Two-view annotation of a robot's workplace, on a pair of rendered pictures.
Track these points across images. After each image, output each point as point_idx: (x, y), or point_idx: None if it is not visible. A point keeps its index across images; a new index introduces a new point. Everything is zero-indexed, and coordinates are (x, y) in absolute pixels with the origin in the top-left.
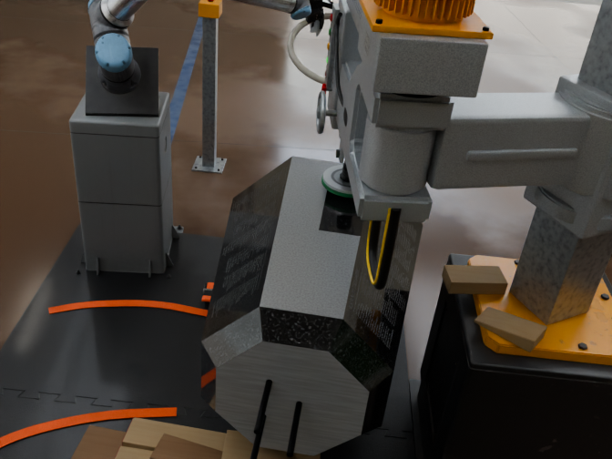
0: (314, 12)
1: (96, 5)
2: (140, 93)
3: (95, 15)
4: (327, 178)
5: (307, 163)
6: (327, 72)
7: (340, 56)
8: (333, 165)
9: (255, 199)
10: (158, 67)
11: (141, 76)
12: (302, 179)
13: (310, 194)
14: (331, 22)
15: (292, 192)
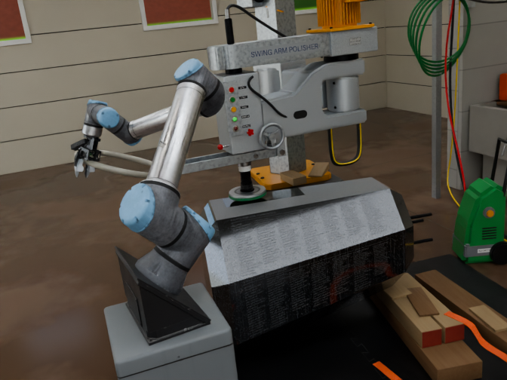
0: (97, 149)
1: (160, 197)
2: None
3: (170, 205)
4: (254, 194)
5: (223, 214)
6: (238, 126)
7: (260, 99)
8: (218, 208)
9: (258, 244)
10: (136, 258)
11: None
12: (249, 209)
13: (266, 204)
14: (233, 92)
15: (270, 208)
